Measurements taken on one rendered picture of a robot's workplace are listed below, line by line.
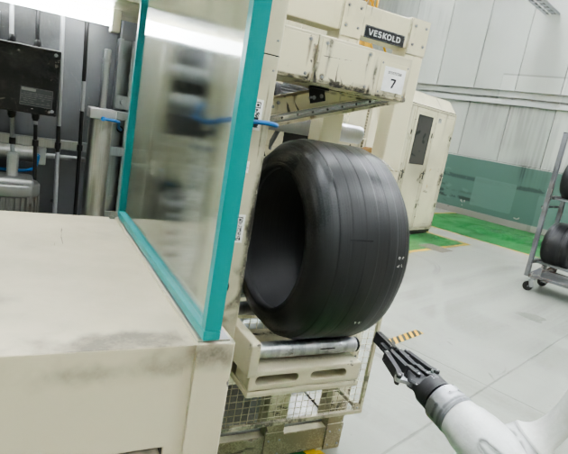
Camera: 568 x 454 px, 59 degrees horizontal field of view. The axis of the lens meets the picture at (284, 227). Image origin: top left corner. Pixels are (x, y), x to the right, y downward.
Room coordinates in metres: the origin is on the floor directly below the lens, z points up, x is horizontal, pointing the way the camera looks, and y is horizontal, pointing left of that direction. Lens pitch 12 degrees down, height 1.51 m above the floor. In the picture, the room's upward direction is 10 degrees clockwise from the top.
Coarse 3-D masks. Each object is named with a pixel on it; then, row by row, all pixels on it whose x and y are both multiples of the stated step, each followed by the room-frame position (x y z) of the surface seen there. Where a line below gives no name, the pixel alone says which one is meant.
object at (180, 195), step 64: (192, 0) 0.69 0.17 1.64; (256, 0) 0.49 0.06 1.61; (192, 64) 0.66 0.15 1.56; (256, 64) 0.50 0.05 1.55; (128, 128) 0.96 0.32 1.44; (192, 128) 0.63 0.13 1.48; (128, 192) 0.93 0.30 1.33; (192, 192) 0.60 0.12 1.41; (192, 256) 0.57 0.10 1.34; (192, 320) 0.52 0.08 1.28
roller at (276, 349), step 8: (352, 336) 1.41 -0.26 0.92; (264, 344) 1.26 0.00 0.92; (272, 344) 1.27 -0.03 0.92; (280, 344) 1.28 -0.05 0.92; (288, 344) 1.29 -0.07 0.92; (296, 344) 1.30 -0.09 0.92; (304, 344) 1.31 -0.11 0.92; (312, 344) 1.32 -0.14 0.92; (320, 344) 1.33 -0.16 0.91; (328, 344) 1.35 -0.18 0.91; (336, 344) 1.36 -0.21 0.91; (344, 344) 1.37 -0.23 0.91; (352, 344) 1.38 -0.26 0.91; (264, 352) 1.24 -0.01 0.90; (272, 352) 1.26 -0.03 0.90; (280, 352) 1.27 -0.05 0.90; (288, 352) 1.28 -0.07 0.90; (296, 352) 1.29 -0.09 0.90; (304, 352) 1.30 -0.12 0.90; (312, 352) 1.32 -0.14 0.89; (320, 352) 1.33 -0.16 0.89; (328, 352) 1.35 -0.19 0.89; (336, 352) 1.36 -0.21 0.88
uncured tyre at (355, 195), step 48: (288, 144) 1.45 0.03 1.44; (336, 144) 1.45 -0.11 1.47; (288, 192) 1.71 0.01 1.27; (336, 192) 1.24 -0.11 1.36; (384, 192) 1.31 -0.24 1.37; (288, 240) 1.73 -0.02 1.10; (336, 240) 1.19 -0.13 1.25; (384, 240) 1.25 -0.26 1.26; (288, 288) 1.63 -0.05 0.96; (336, 288) 1.19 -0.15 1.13; (384, 288) 1.25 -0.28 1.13; (288, 336) 1.31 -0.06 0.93; (336, 336) 1.35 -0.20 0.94
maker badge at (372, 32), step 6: (366, 24) 2.08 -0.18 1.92; (366, 30) 2.08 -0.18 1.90; (372, 30) 2.10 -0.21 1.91; (378, 30) 2.11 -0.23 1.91; (384, 30) 2.12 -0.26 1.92; (366, 36) 2.08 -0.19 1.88; (372, 36) 2.10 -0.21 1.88; (378, 36) 2.11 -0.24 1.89; (384, 36) 2.13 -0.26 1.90; (390, 36) 2.14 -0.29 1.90; (396, 36) 2.15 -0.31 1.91; (402, 36) 2.17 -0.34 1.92; (390, 42) 2.14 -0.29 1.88; (396, 42) 2.16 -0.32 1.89; (402, 42) 2.17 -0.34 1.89
